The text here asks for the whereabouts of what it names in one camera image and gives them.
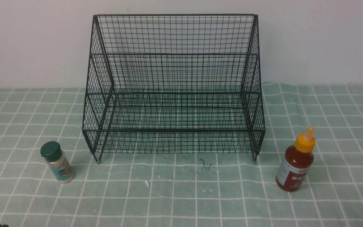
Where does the green-capped seasoning shaker bottle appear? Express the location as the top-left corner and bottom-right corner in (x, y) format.
(40, 141), (75, 184)

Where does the green checkered tablecloth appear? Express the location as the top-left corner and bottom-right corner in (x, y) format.
(0, 83), (363, 227)

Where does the black wire mesh shelf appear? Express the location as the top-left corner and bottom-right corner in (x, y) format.
(82, 14), (266, 163)

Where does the red sauce bottle yellow cap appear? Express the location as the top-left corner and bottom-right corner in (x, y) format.
(275, 127), (316, 192)

